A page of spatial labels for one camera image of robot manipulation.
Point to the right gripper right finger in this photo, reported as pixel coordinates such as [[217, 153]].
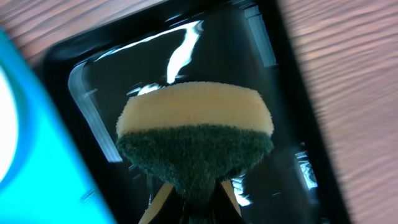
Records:
[[228, 187]]

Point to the teal plastic tray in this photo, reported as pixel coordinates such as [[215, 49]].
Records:
[[48, 182]]

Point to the white plate with blue rim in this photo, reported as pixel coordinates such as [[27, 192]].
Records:
[[9, 125]]

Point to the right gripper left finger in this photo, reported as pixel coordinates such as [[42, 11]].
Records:
[[156, 204]]

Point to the black plastic tray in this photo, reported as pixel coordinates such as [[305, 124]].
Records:
[[90, 77]]

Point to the green and yellow sponge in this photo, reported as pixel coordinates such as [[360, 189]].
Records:
[[195, 134]]

